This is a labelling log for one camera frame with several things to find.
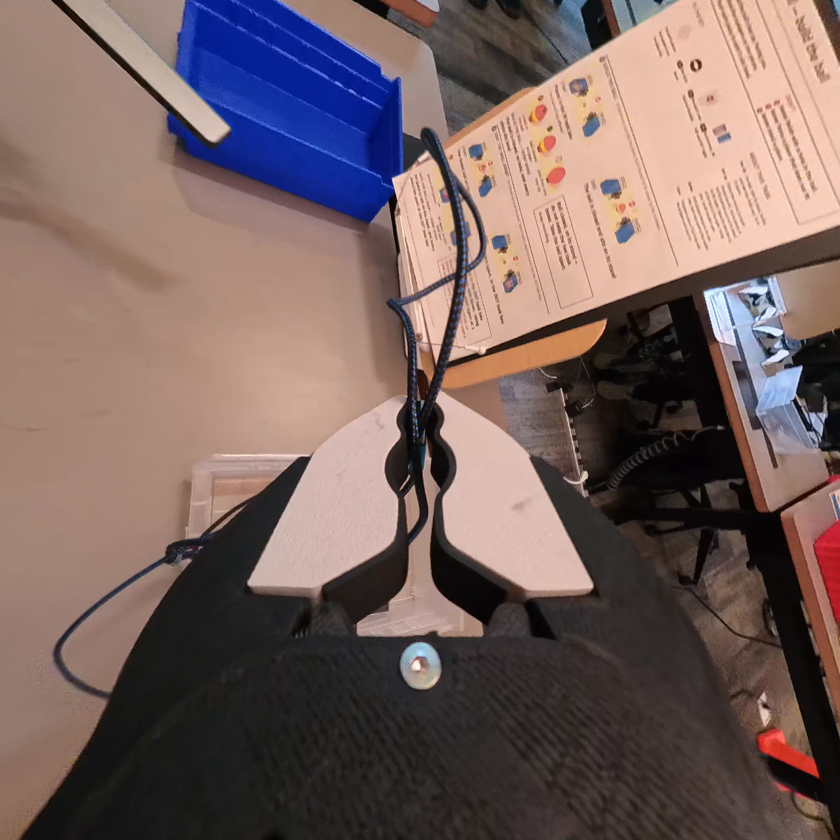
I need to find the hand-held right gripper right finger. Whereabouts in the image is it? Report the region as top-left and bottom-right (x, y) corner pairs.
(428, 394), (596, 624)

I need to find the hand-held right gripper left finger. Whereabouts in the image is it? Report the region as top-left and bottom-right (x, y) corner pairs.
(246, 394), (411, 608)

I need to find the clear plastic bin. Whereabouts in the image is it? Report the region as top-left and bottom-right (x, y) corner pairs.
(187, 453), (488, 639)

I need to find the blue braided cable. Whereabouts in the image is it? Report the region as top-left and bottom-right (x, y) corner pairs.
(54, 126), (488, 701)

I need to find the blue plastic bin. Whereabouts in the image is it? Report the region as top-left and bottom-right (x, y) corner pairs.
(167, 0), (403, 224)

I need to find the grey slim USB hub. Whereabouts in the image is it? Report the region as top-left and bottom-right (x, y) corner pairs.
(52, 0), (232, 147)

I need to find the wood edged office desk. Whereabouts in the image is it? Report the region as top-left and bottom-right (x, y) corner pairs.
(694, 276), (840, 514)

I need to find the grey desk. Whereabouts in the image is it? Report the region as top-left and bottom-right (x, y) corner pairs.
(0, 0), (514, 840)

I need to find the plywood sheet stand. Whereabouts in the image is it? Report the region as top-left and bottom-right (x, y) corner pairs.
(420, 85), (608, 390)

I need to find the clear acrylic stand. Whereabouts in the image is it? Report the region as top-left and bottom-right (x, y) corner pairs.
(755, 366), (826, 454)

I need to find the red plastic bin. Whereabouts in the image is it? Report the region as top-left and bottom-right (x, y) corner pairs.
(812, 521), (840, 626)

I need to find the printed instruction sheet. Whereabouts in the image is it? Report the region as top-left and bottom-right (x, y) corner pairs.
(392, 0), (840, 360)

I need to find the white cable tray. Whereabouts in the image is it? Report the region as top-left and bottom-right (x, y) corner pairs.
(548, 384), (589, 491)

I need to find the black spiral cable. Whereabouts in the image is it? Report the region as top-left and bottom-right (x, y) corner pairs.
(607, 430), (711, 491)

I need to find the red metal bracket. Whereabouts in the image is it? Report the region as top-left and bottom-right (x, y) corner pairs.
(756, 727), (823, 799)

